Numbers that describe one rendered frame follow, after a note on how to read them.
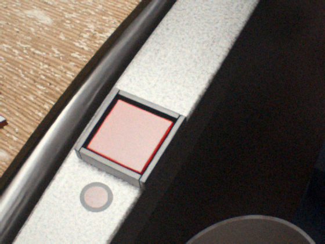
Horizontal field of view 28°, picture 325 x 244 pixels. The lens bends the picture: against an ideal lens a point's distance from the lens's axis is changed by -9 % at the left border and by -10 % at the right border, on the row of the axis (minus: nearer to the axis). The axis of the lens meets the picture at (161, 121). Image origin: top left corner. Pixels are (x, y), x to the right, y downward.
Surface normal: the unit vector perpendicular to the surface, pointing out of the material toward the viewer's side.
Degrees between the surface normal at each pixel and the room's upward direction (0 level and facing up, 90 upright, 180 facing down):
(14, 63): 0
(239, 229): 87
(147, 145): 0
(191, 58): 0
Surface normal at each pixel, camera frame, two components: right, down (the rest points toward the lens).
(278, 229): -0.44, 0.75
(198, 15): -0.09, -0.54
